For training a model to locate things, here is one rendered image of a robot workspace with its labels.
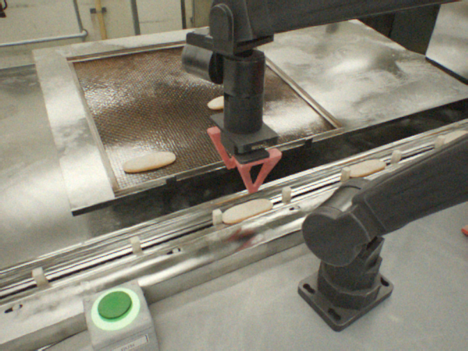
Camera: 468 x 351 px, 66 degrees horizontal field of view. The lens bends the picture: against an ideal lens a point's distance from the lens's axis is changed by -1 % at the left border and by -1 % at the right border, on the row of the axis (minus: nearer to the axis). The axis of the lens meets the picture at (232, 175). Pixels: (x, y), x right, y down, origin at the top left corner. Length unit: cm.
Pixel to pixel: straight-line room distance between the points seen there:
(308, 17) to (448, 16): 88
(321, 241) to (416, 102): 64
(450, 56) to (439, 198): 89
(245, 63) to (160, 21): 362
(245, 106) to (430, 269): 39
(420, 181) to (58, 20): 400
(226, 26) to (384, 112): 59
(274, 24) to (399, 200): 23
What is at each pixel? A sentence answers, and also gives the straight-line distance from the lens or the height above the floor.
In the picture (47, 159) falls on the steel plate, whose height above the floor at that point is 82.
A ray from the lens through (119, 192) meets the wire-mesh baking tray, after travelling 65.
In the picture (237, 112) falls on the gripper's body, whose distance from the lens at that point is 51.
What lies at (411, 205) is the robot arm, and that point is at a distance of 42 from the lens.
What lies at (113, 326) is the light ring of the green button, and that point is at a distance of 46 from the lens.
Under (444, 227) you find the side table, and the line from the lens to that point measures 76.
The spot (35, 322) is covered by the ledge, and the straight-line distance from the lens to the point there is 55.
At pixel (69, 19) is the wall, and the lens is 422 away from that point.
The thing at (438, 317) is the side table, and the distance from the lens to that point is 62.
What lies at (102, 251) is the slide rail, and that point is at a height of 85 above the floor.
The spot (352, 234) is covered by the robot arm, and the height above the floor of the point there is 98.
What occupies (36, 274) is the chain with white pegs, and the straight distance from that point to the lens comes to 59.
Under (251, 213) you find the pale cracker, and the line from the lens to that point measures 63.
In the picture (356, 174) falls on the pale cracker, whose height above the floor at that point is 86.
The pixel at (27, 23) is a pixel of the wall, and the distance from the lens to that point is 421.
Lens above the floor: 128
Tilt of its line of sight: 36 degrees down
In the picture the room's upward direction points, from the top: straight up
